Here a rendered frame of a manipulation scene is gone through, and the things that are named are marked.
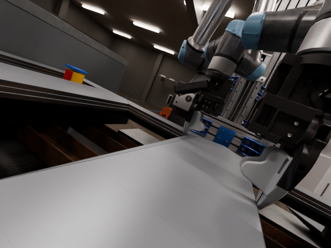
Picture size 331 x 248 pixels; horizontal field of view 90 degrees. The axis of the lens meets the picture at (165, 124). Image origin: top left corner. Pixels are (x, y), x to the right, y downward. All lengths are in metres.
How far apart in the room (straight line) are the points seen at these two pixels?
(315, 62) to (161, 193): 0.23
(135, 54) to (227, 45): 11.58
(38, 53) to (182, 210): 0.89
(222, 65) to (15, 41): 0.77
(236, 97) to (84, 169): 1.02
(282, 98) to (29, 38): 0.89
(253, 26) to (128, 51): 12.00
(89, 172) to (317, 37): 0.30
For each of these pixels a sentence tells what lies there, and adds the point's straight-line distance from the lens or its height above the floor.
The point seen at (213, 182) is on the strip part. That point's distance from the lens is 0.27.
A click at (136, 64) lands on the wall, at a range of 11.82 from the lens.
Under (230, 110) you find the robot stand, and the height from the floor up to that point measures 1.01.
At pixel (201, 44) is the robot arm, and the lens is 0.98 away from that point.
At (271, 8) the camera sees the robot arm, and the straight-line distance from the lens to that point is 0.85.
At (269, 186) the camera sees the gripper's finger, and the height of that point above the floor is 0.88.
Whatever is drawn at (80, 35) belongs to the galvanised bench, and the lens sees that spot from 1.04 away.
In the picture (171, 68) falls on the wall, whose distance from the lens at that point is 10.85.
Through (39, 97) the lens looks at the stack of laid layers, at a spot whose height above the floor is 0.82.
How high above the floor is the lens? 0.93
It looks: 9 degrees down
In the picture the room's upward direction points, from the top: 24 degrees clockwise
